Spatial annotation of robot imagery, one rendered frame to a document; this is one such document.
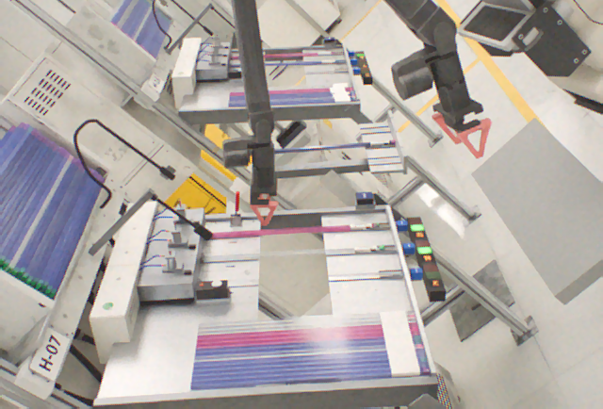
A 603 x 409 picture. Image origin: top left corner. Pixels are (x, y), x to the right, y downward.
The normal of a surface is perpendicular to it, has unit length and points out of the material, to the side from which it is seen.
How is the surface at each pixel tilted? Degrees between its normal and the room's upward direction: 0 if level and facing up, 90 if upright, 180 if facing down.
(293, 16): 90
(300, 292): 90
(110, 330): 90
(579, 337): 0
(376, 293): 44
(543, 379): 0
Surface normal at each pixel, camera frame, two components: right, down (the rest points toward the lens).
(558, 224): -0.72, -0.59
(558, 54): 0.21, 0.33
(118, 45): 0.04, 0.50
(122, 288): -0.04, -0.87
